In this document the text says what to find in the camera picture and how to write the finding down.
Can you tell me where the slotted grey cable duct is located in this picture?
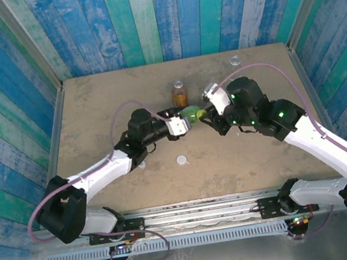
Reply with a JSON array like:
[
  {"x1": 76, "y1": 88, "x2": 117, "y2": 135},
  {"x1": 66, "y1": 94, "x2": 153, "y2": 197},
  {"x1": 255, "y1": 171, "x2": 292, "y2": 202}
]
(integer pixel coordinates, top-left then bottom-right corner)
[{"x1": 45, "y1": 219, "x2": 289, "y2": 260}]

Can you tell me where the green plastic bottle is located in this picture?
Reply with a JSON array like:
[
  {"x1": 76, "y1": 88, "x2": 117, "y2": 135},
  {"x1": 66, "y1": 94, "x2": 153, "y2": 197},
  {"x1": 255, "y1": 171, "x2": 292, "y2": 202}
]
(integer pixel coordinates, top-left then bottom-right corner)
[{"x1": 178, "y1": 103, "x2": 208, "y2": 126}]

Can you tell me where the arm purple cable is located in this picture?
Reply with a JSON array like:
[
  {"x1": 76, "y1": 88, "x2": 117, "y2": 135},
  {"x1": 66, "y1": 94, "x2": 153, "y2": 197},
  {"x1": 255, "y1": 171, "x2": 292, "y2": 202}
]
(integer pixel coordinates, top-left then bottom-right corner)
[
  {"x1": 211, "y1": 48, "x2": 347, "y2": 249},
  {"x1": 9, "y1": 94, "x2": 194, "y2": 260}
]

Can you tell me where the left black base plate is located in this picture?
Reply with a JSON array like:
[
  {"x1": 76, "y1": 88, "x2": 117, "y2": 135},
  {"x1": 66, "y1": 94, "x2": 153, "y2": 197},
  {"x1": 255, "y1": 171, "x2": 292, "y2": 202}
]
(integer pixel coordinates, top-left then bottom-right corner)
[{"x1": 86, "y1": 216, "x2": 147, "y2": 247}]

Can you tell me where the orange tea bottle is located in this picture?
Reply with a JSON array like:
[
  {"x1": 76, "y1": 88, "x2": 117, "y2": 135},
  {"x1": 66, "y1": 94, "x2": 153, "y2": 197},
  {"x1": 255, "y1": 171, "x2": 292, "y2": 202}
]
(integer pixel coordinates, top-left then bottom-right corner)
[{"x1": 168, "y1": 78, "x2": 190, "y2": 109}]

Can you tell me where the left aluminium corner post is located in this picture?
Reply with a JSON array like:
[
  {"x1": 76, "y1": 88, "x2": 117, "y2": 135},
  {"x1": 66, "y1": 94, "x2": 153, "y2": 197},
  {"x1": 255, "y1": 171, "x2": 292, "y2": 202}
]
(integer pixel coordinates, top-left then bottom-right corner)
[{"x1": 0, "y1": 0, "x2": 65, "y2": 98}]

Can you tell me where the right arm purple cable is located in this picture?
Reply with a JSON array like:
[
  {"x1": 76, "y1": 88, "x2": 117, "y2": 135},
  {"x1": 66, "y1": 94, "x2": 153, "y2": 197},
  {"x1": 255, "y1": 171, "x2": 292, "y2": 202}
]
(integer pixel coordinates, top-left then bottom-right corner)
[{"x1": 211, "y1": 48, "x2": 347, "y2": 249}]

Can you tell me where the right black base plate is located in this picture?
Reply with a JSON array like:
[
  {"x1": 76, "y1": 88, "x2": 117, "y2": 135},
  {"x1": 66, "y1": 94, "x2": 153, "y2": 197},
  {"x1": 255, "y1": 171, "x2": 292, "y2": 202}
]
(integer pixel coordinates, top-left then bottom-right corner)
[{"x1": 257, "y1": 189, "x2": 320, "y2": 221}]

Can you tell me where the aluminium mounting rail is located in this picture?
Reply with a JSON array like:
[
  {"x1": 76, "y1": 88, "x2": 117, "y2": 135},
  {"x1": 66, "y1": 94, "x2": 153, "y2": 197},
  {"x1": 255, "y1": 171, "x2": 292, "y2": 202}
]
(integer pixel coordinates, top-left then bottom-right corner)
[{"x1": 29, "y1": 177, "x2": 347, "y2": 258}]

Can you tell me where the aluminium table edge rail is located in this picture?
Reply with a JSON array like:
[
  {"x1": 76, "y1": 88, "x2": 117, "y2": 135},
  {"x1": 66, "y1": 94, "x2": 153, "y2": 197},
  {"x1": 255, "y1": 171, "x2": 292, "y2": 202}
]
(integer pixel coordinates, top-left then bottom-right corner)
[
  {"x1": 18, "y1": 81, "x2": 86, "y2": 229},
  {"x1": 284, "y1": 34, "x2": 347, "y2": 188}
]

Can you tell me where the clear bottle with green label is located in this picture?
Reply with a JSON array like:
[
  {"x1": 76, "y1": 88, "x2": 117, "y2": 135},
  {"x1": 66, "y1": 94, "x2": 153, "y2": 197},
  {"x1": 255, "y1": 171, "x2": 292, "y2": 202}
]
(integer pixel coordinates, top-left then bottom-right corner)
[{"x1": 227, "y1": 54, "x2": 245, "y2": 81}]

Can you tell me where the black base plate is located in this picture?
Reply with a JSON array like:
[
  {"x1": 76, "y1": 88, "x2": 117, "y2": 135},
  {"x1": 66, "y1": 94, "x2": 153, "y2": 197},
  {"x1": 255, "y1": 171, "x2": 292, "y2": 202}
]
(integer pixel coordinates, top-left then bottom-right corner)
[
  {"x1": 257, "y1": 189, "x2": 320, "y2": 221},
  {"x1": 86, "y1": 216, "x2": 147, "y2": 247}
]

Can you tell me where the left aluminium table edge rail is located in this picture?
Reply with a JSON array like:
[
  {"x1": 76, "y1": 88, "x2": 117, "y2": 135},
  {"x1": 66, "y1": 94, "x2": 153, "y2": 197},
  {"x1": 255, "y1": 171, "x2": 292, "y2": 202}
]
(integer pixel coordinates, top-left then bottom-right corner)
[{"x1": 18, "y1": 81, "x2": 86, "y2": 229}]

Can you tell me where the right aluminium table edge rail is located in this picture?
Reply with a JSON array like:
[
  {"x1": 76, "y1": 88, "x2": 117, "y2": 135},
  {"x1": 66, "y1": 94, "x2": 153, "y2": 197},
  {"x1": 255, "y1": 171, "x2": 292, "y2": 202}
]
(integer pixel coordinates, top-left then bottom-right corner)
[{"x1": 284, "y1": 34, "x2": 347, "y2": 188}]

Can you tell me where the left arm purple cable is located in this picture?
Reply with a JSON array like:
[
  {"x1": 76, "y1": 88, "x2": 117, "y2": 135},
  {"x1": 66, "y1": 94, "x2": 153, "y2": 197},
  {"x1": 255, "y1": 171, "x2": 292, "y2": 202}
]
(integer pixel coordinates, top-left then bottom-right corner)
[{"x1": 9, "y1": 94, "x2": 194, "y2": 260}]

